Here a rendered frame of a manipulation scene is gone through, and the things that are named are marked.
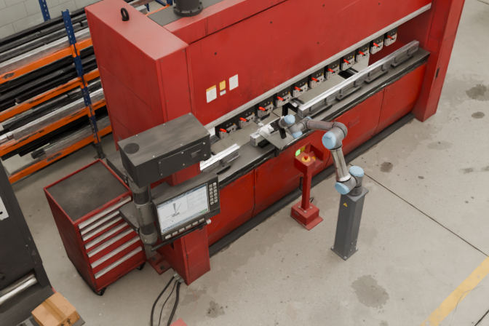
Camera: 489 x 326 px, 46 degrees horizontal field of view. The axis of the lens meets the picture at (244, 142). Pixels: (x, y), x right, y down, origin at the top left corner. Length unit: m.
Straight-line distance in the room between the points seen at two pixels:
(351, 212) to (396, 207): 1.02
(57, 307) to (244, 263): 1.94
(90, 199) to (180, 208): 1.05
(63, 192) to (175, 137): 1.46
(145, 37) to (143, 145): 0.71
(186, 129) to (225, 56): 0.85
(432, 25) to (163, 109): 3.33
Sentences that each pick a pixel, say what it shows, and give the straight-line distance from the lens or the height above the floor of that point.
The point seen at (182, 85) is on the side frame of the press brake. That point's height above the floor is 2.03.
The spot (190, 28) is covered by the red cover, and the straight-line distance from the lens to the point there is 3.83.
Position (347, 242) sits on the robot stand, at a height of 0.22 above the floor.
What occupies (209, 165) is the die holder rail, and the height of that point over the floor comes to 0.96.
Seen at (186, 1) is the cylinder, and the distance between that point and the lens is 3.87.
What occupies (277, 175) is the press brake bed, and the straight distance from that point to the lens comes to 5.22.
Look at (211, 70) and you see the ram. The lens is 4.14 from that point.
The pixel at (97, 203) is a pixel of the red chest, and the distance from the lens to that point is 4.53.
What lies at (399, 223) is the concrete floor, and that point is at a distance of 5.68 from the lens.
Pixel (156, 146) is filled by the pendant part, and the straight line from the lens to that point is 3.43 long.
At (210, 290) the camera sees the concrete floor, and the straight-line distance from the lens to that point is 5.09.
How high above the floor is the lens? 4.22
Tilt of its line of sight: 42 degrees down
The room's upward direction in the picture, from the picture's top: 1 degrees counter-clockwise
